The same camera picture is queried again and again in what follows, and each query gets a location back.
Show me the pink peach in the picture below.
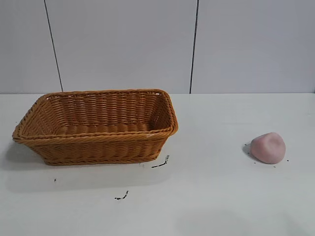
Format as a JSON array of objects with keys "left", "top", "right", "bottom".
[{"left": 251, "top": 132, "right": 286, "bottom": 165}]

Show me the brown woven wicker basket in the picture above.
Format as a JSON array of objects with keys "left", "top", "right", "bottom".
[{"left": 11, "top": 88, "right": 180, "bottom": 166}]

